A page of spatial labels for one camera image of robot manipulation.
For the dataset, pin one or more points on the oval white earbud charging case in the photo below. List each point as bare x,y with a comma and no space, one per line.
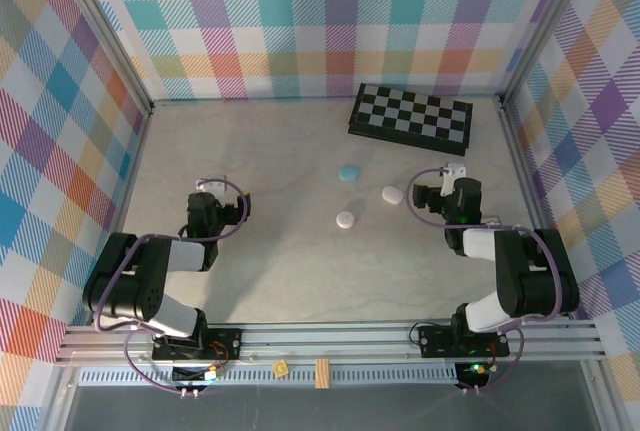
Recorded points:
392,195

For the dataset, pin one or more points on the blue earbud charging case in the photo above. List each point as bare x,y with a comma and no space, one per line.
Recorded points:
349,173

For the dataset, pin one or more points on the round white earbud charging case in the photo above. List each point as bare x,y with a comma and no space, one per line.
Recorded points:
345,220

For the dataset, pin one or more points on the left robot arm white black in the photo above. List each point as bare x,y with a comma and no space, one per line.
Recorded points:
185,256

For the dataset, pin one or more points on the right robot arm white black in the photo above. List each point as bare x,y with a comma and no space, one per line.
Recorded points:
480,243

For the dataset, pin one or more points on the folded black white chessboard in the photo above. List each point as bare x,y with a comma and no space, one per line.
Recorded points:
410,116

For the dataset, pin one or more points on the small black controller board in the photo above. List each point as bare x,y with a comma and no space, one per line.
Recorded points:
475,373
197,375

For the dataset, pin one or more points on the yellow letter tile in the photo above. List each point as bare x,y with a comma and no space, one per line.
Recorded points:
280,368

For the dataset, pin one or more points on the small wooden block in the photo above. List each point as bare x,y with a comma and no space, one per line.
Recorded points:
322,373

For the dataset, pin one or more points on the aluminium side floor rail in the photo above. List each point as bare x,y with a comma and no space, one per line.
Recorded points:
129,176
535,201

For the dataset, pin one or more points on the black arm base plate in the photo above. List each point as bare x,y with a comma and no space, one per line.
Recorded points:
225,343
435,341

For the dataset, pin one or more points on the long aluminium base rail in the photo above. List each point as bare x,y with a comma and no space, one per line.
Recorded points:
325,338

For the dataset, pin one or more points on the aluminium frame post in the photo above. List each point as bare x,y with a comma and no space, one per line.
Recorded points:
544,26
107,31

